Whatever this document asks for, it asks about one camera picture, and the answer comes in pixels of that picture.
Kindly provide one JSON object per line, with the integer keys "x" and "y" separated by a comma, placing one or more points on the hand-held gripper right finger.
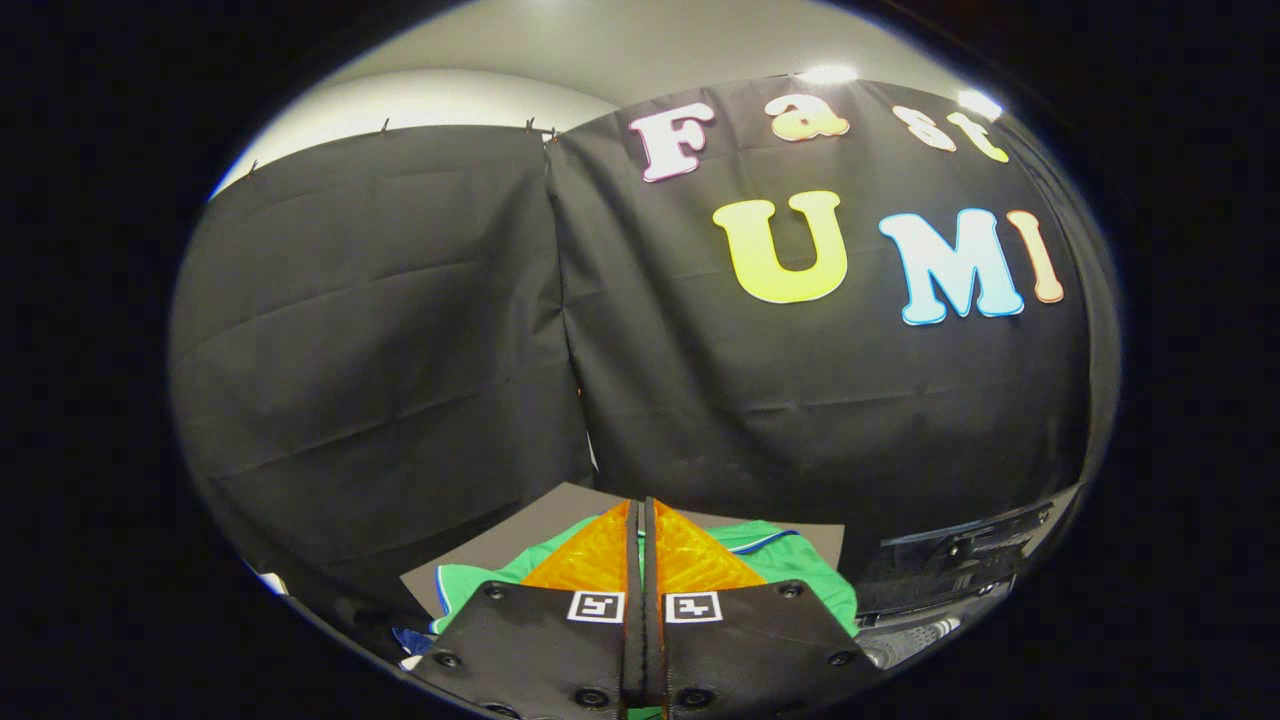
{"x": 760, "y": 650}

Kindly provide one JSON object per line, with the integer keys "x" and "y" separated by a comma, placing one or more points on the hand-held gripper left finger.
{"x": 540, "y": 650}

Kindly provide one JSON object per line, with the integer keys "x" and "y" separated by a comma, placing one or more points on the green polo shirt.
{"x": 810, "y": 575}

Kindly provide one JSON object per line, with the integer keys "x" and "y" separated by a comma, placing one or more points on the grey cabinet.
{"x": 520, "y": 530}

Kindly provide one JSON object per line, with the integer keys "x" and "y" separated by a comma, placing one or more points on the black backdrop cloth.
{"x": 420, "y": 330}

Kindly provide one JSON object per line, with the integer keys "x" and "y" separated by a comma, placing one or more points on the ceiling light panel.
{"x": 980, "y": 104}
{"x": 828, "y": 75}

